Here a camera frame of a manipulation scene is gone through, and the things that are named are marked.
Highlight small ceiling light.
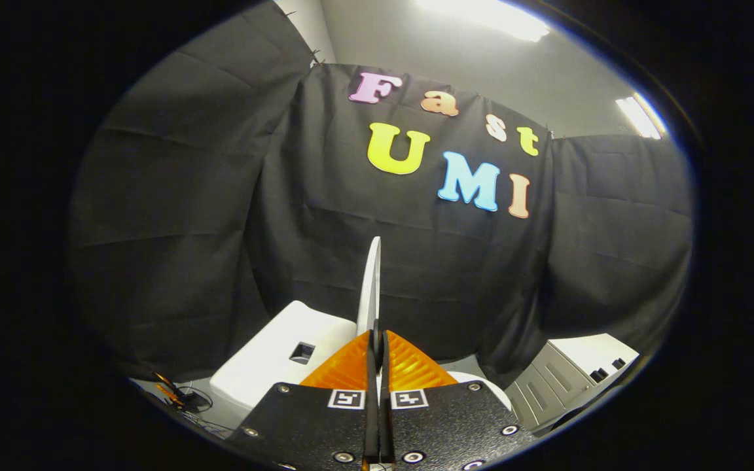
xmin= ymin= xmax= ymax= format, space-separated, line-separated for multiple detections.
xmin=615 ymin=92 xmax=670 ymax=141

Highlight white ceramic toilet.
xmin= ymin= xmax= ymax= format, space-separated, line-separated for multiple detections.
xmin=209 ymin=300 xmax=512 ymax=430

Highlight large ceiling light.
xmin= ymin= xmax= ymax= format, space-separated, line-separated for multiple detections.
xmin=415 ymin=0 xmax=552 ymax=44

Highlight white grey cabinet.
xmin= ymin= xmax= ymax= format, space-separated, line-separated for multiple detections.
xmin=504 ymin=333 xmax=640 ymax=434

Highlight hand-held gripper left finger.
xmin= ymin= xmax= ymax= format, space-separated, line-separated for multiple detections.
xmin=225 ymin=330 xmax=380 ymax=471

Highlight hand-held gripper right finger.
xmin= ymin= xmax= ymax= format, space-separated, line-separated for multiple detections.
xmin=380 ymin=330 xmax=536 ymax=471

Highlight black backdrop cloth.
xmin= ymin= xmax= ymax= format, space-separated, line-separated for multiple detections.
xmin=68 ymin=0 xmax=696 ymax=394

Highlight white toilet lid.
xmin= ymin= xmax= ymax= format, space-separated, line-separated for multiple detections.
xmin=356 ymin=236 xmax=383 ymax=342

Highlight orange black cable bundle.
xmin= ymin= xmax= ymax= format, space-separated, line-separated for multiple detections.
xmin=150 ymin=372 xmax=235 ymax=439

